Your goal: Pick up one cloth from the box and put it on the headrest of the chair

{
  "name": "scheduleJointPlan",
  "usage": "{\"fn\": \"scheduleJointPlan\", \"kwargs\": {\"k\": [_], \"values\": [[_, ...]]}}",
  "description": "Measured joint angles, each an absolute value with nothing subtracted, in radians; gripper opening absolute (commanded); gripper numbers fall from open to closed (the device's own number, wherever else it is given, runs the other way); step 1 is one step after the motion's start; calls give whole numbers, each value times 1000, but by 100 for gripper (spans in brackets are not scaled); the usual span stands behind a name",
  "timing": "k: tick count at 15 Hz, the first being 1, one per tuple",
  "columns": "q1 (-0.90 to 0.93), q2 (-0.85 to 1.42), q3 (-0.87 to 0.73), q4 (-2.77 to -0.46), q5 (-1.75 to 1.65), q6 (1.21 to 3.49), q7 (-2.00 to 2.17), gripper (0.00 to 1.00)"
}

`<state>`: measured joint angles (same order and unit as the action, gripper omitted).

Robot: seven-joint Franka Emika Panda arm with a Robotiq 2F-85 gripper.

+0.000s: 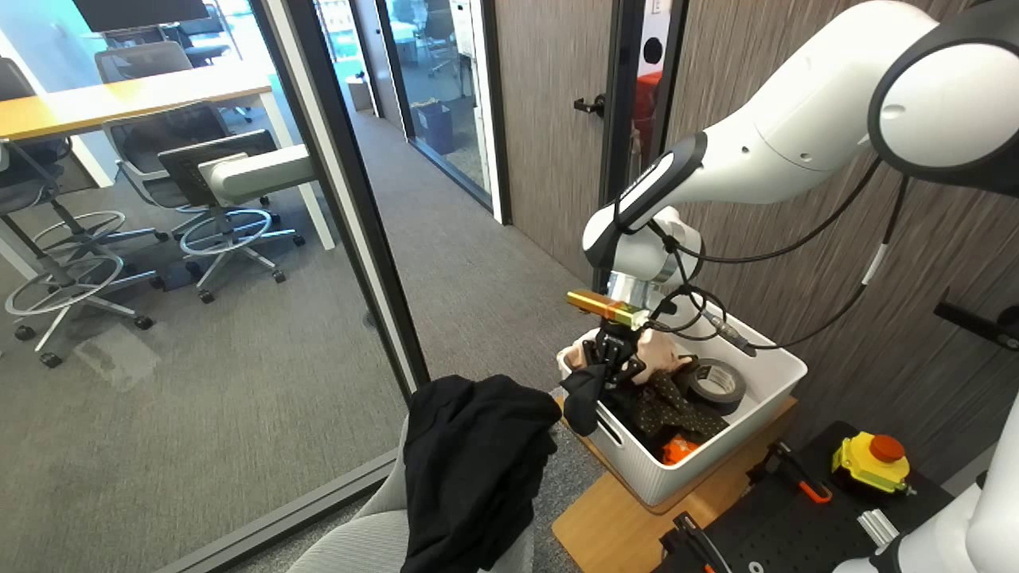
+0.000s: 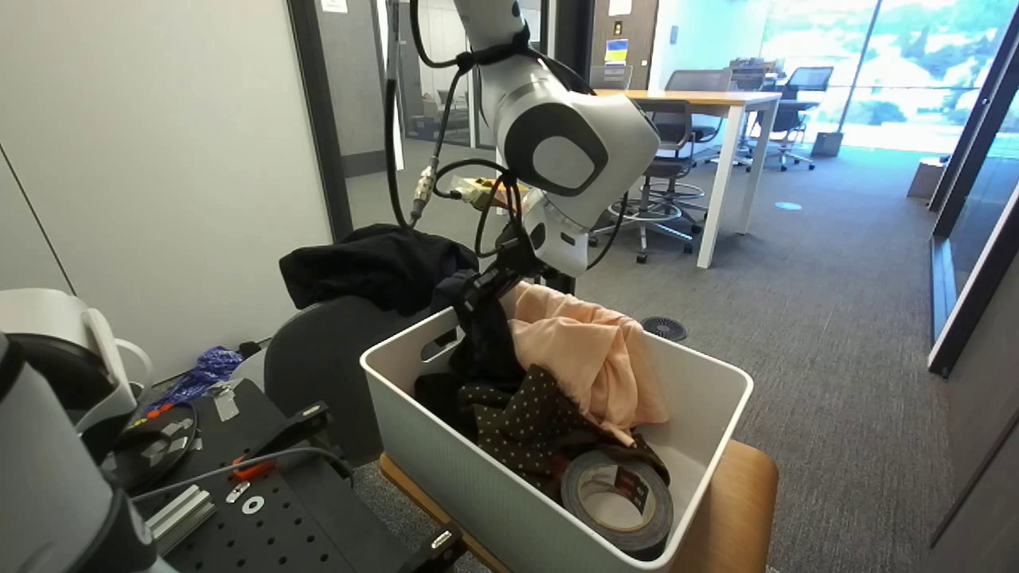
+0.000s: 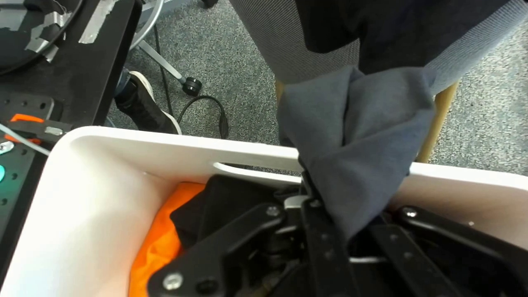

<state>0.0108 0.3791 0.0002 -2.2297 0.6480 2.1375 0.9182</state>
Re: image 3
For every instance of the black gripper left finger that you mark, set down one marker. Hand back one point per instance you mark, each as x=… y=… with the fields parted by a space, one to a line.
x=231 y=257

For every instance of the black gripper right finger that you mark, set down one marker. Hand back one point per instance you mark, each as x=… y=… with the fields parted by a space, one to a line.
x=439 y=257

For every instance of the orange cloth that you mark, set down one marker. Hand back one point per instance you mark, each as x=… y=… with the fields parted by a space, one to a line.
x=159 y=248

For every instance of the wooden chair leg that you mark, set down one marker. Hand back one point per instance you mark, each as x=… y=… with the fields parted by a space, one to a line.
x=439 y=120

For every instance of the white plastic box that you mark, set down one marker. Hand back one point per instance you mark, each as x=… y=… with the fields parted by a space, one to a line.
x=99 y=191

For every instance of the black shoe white sole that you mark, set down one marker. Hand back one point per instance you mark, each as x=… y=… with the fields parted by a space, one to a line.
x=140 y=104

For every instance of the white office stool base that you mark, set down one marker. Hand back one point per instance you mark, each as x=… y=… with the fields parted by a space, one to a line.
x=165 y=63

